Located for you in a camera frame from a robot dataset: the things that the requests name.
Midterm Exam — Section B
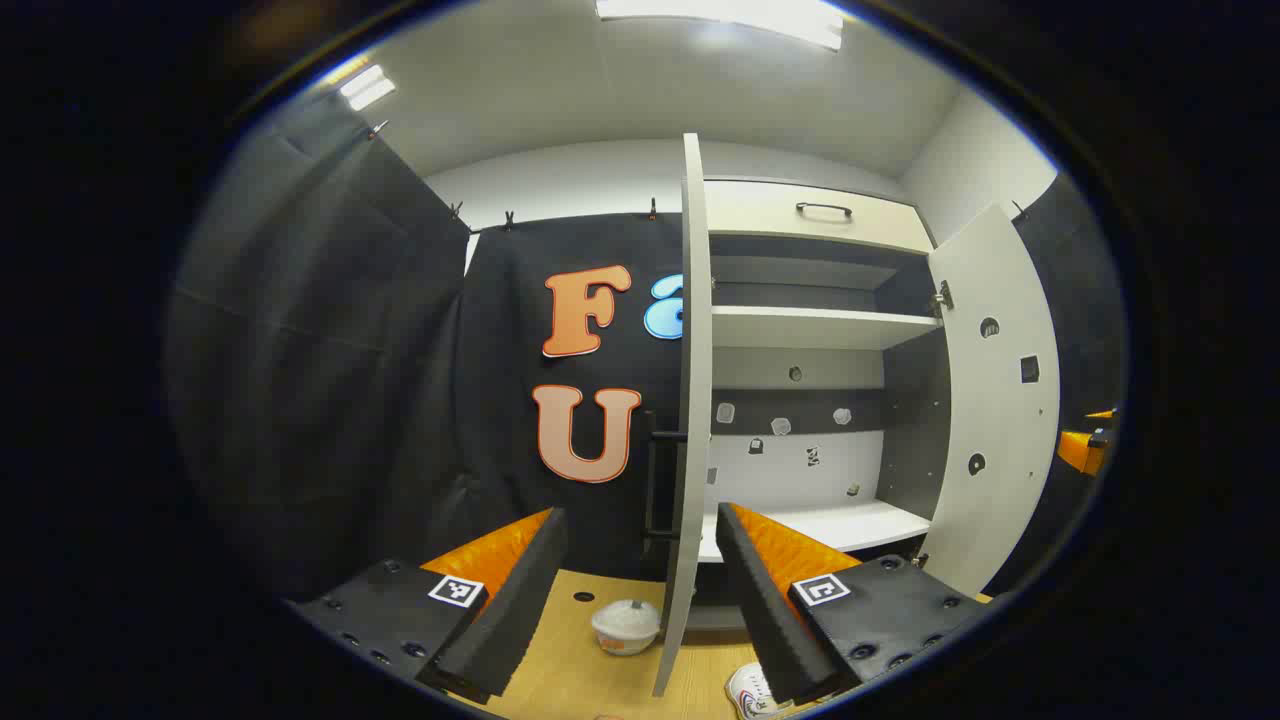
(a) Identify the cream cabinet drawer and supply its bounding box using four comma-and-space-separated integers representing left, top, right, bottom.
705, 180, 936, 254

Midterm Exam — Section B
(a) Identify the narrow ceiling light strip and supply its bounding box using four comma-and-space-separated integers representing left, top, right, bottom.
338, 63, 397, 111

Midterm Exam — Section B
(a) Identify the wide ceiling light panel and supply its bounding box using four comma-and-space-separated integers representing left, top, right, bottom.
595, 0, 846, 51

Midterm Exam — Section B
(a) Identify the black backdrop cloth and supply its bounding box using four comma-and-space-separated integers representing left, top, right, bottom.
165, 90, 1131, 603

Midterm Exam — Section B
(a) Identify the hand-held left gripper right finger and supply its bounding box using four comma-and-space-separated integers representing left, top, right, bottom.
715, 502, 991, 706

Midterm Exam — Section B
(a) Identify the white cabinet door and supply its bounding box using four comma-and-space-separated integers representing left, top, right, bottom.
918, 203, 1061, 598
652, 133, 714, 698

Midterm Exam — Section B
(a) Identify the grey and white shoe cabinet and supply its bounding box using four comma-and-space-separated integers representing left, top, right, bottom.
703, 178, 951, 633

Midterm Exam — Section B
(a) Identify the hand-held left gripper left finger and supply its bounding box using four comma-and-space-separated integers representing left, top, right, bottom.
285, 507, 569, 706

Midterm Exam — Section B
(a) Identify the white canvas shoe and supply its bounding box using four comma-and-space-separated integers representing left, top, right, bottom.
725, 662, 801, 720

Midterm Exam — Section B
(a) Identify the white round plush toy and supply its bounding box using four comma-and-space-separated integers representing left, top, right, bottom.
591, 599, 662, 656

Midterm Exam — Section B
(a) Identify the black door handle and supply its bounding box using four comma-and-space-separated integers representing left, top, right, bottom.
645, 410, 691, 543

